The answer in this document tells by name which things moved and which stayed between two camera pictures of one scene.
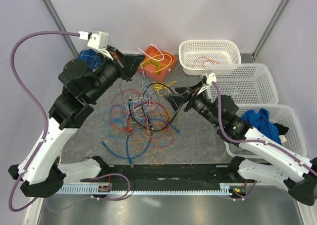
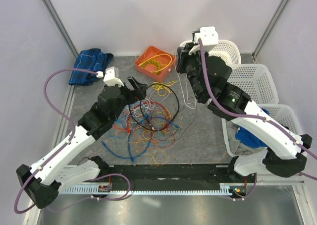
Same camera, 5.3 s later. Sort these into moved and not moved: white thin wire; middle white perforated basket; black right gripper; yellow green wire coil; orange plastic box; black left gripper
Moved: black right gripper; white thin wire; black left gripper
Not moved: middle white perforated basket; yellow green wire coil; orange plastic box
